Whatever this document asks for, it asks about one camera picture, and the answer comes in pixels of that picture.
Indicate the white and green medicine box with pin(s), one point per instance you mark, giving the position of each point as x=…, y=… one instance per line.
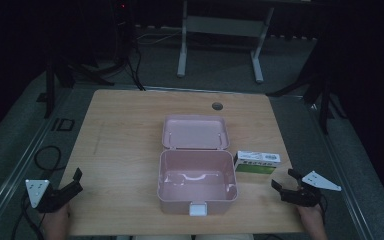
x=257, y=162

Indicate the black rectangular floor frame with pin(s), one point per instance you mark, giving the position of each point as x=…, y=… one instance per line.
x=65, y=125

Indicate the metal floor rail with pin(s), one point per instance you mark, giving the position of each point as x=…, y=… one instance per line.
x=13, y=166
x=343, y=173

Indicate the pink plastic storage box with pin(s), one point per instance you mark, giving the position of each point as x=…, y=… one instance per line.
x=196, y=166

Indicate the person's left hand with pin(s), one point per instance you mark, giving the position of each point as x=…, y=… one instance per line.
x=56, y=221

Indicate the white metal desk frame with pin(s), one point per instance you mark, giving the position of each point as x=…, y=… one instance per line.
x=220, y=26

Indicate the person's right hand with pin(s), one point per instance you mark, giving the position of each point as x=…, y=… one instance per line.
x=310, y=218

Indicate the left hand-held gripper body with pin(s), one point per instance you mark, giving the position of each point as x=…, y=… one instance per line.
x=48, y=200

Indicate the black tripod stand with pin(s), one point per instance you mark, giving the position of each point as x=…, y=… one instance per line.
x=63, y=71
x=316, y=86

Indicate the dark equipment stand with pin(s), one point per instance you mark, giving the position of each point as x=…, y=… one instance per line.
x=122, y=30

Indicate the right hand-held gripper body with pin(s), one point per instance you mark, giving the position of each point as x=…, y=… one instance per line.
x=302, y=196

